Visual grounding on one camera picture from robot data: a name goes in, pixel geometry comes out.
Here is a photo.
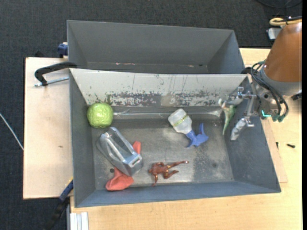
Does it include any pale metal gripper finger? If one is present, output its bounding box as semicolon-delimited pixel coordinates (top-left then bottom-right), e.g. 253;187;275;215
230;117;255;141
222;86;252;106

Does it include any green toy dinosaur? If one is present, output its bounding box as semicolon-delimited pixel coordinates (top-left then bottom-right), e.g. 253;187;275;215
218;98;238;137

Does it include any clear spray bottle blue head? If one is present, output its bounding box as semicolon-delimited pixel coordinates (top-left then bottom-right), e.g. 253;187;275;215
167;108;210;149

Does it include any grey metal bin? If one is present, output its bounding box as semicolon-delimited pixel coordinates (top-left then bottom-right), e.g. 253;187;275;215
66;20;282;208

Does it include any brown toy figure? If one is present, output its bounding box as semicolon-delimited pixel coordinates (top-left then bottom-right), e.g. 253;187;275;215
148;160;190;187

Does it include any red cloth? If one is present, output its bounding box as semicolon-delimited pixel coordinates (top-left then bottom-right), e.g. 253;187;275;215
105;140;142;192

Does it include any green ball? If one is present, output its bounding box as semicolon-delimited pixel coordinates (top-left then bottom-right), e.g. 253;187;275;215
86;102;114;129

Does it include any pale wood flat board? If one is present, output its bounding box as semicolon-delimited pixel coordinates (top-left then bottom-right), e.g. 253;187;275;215
23;57;289;200

